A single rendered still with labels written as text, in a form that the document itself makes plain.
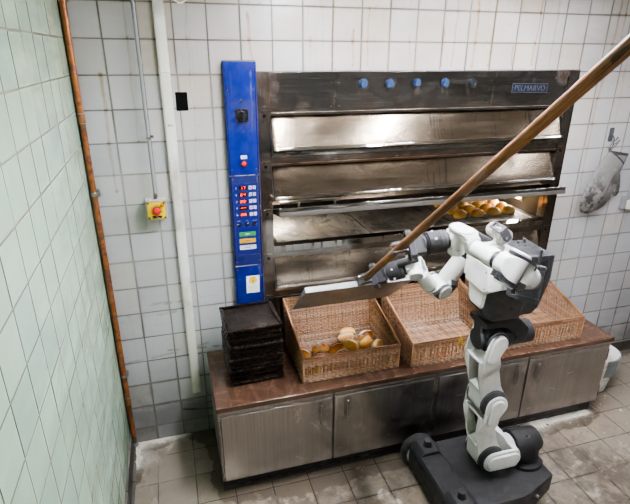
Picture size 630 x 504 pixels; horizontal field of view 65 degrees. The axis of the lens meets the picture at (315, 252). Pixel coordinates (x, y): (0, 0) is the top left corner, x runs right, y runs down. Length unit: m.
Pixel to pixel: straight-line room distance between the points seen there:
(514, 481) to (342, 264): 1.45
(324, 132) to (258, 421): 1.53
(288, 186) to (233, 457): 1.44
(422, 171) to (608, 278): 1.81
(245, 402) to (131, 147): 1.36
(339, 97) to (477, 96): 0.83
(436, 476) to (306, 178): 1.69
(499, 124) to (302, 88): 1.21
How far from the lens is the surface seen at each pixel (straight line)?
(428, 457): 2.94
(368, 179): 2.85
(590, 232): 3.91
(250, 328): 2.54
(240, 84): 2.56
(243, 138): 2.59
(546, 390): 3.48
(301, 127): 2.69
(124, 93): 2.57
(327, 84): 2.71
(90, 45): 2.57
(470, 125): 3.10
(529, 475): 3.03
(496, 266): 1.84
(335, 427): 2.84
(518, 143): 1.29
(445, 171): 3.07
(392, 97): 2.85
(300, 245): 2.84
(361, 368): 2.76
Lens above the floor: 2.19
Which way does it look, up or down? 22 degrees down
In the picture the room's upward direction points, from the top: straight up
